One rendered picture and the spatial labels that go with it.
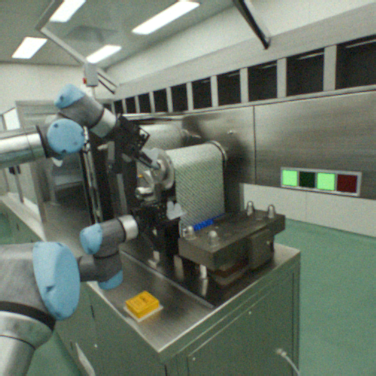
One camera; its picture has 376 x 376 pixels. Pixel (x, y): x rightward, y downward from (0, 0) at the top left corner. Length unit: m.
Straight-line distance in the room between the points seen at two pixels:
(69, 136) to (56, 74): 6.10
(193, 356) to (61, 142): 0.62
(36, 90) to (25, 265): 6.17
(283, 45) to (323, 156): 0.38
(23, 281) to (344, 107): 0.87
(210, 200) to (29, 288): 0.76
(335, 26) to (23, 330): 0.98
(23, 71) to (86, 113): 5.79
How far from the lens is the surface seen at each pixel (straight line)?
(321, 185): 0.99
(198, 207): 1.03
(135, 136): 0.86
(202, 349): 0.86
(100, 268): 0.84
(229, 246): 0.88
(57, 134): 0.64
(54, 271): 0.44
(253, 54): 1.11
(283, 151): 1.03
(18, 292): 0.45
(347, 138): 0.95
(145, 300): 0.86
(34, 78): 6.59
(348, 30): 0.97
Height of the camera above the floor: 1.40
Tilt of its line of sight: 14 degrees down
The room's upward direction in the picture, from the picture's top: 5 degrees counter-clockwise
